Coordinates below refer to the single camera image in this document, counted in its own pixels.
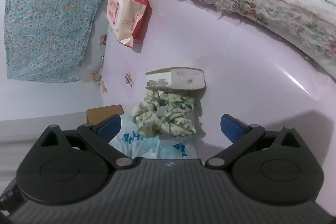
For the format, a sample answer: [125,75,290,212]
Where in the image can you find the green patterned white cloth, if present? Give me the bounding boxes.
[131,90,196,138]

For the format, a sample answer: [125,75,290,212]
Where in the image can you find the brown cardboard box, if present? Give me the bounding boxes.
[86,105,124,125]

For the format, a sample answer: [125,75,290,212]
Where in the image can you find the white blue plastic bag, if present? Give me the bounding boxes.
[109,113,198,159]

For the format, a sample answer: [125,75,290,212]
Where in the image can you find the white book block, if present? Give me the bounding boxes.
[145,67,206,91]

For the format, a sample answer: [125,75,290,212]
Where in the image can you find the red wet wipes pack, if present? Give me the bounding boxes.
[106,0,151,48]

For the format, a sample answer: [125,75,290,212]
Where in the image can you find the blue floral curtain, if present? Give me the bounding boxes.
[3,0,101,83]

